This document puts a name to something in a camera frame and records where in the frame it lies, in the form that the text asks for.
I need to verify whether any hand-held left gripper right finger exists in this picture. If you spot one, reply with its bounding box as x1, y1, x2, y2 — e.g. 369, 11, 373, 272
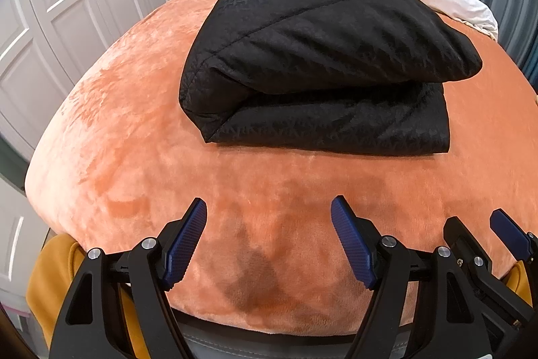
330, 195, 497, 359

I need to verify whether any yellow garment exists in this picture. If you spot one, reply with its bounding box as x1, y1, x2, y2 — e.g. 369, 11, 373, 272
26, 235, 538, 359

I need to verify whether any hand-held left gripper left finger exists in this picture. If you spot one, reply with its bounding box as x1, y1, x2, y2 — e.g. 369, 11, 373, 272
48, 197, 208, 359

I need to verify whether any orange plush blanket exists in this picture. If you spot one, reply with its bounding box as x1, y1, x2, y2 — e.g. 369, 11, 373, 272
25, 0, 538, 336

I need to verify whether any black quilted jacket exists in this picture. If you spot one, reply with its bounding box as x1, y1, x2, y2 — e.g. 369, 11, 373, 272
179, 0, 483, 155

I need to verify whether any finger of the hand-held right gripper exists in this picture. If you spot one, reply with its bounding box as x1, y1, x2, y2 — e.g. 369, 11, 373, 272
490, 208, 538, 263
443, 217, 505, 294

